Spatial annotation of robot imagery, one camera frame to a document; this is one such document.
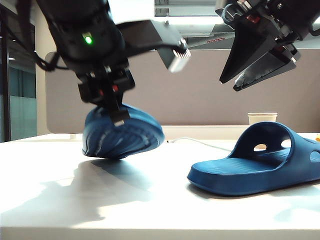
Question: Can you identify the beige paper cup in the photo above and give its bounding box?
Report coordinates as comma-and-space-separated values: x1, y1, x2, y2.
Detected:
247, 112, 278, 125

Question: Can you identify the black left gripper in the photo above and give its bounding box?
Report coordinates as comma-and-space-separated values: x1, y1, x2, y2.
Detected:
77, 66, 137, 127

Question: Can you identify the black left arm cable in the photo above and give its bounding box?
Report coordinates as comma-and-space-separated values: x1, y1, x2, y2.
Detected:
29, 37, 70, 74

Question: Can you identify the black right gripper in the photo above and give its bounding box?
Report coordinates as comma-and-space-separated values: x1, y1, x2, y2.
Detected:
219, 4, 303, 93

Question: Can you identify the brown desk partition panel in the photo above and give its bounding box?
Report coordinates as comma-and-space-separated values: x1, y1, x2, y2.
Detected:
44, 48, 320, 133

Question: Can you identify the white ceiling light strip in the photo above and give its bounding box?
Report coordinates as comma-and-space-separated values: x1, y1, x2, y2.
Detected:
154, 15, 237, 26

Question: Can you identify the dark blue rubber slipper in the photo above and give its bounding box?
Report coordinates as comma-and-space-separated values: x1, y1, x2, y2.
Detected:
186, 121, 320, 196
81, 104, 166, 160

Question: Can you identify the light grey table cable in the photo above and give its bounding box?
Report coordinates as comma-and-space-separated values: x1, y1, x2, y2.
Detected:
166, 136, 233, 153

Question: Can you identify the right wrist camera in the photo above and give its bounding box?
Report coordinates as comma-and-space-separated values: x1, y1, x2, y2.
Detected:
215, 0, 253, 26

